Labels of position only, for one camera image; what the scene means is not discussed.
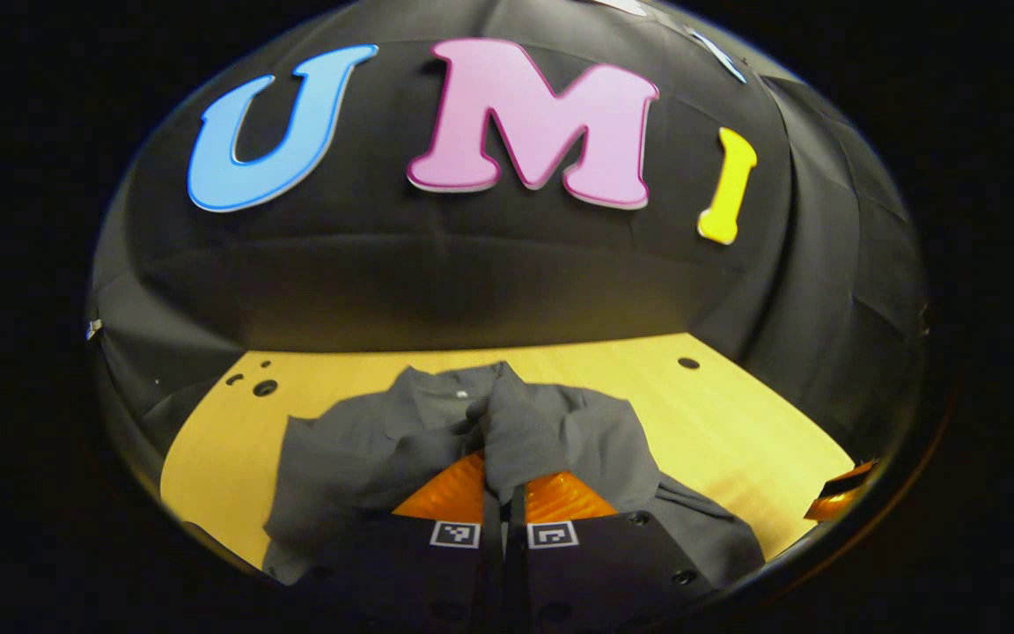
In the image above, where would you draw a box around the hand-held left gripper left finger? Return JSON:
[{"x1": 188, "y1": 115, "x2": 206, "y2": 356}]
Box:
[{"x1": 291, "y1": 451, "x2": 505, "y2": 622}]

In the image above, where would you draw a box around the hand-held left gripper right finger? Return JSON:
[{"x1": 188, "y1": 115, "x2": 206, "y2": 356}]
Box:
[{"x1": 505, "y1": 471, "x2": 719, "y2": 622}]

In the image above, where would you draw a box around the grey collared shirt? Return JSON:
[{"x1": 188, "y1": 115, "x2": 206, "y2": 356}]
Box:
[{"x1": 262, "y1": 361, "x2": 768, "y2": 586}]

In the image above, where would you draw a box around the black backdrop cloth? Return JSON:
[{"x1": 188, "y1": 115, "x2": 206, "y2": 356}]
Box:
[{"x1": 89, "y1": 0, "x2": 926, "y2": 459}]

